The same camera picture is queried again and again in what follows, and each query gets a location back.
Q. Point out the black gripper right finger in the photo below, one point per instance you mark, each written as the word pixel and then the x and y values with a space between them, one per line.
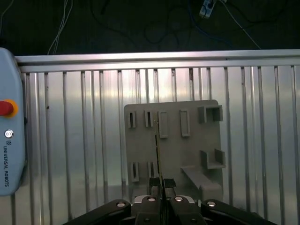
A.
pixel 170 187

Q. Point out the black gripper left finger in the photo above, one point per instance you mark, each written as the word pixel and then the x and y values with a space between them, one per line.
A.
pixel 155 187

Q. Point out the green RAM stick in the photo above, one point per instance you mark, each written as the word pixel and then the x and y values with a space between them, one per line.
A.
pixel 159 159

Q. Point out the grey parts rack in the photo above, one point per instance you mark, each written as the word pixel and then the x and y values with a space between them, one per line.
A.
pixel 187 150

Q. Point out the red emergency stop button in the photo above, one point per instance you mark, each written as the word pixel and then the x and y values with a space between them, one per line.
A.
pixel 5 109

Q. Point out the pale blue teach pendant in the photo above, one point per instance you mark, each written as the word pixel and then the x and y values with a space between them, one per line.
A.
pixel 14 82

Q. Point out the white and blue adapter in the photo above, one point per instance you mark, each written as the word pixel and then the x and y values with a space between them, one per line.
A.
pixel 206 9

